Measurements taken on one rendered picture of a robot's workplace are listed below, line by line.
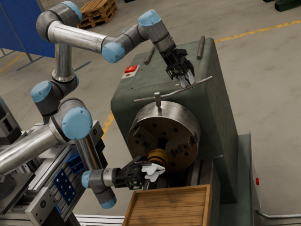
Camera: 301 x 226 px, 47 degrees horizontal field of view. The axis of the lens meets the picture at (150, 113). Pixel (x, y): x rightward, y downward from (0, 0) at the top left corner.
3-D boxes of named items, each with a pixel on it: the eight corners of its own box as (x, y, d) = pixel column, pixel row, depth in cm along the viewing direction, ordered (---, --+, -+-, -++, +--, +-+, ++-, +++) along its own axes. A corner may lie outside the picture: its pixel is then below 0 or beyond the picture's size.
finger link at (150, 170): (162, 177, 134) (141, 179, 137) (165, 167, 139) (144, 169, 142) (160, 171, 133) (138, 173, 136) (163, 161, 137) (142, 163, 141)
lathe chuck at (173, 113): (138, 158, 172) (126, 104, 155) (201, 161, 164) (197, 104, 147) (133, 171, 165) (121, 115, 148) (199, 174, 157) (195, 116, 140)
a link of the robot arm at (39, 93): (35, 114, 182) (23, 92, 175) (53, 100, 190) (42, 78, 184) (49, 115, 174) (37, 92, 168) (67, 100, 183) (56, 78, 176)
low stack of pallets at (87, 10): (92, 17, 1001) (86, 2, 980) (119, 9, 977) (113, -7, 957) (79, 32, 896) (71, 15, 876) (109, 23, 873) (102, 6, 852)
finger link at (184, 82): (185, 97, 142) (174, 79, 139) (187, 90, 147) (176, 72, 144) (192, 94, 141) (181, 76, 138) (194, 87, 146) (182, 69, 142)
